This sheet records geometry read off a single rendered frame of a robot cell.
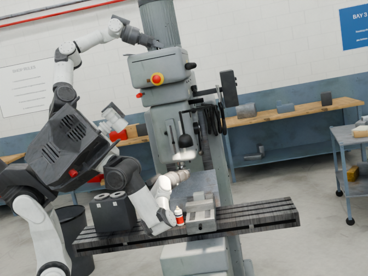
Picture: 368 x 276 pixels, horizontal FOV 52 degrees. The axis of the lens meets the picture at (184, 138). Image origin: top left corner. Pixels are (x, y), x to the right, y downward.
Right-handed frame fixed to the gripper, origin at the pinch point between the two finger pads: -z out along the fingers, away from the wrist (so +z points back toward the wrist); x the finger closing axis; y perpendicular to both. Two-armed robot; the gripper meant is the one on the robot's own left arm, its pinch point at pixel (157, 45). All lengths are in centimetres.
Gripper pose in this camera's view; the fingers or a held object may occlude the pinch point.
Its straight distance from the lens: 199.7
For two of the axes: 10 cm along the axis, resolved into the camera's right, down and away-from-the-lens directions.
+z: -9.3, -3.0, -1.9
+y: 3.3, -9.4, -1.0
